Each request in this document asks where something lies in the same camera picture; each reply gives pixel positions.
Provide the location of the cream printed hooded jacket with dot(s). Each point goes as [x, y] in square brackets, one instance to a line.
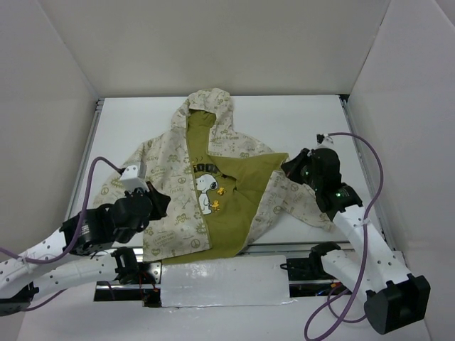
[169, 169]

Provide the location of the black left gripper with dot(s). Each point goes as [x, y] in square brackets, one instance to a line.
[153, 203]

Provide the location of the olive green Snoopy t-shirt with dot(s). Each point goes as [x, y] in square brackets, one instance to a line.
[228, 193]

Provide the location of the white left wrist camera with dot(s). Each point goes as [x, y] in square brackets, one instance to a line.
[133, 177]

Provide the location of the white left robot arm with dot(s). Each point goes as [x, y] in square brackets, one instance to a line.
[91, 246]

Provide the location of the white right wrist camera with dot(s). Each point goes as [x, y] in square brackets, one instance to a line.
[324, 141]

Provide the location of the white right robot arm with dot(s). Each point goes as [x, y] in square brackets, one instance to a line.
[392, 297]

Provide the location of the white foil-edged panel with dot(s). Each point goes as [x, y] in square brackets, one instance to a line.
[239, 281]

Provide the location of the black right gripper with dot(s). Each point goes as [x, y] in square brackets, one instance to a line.
[298, 168]

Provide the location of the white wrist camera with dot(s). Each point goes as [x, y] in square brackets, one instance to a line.
[133, 177]
[324, 141]

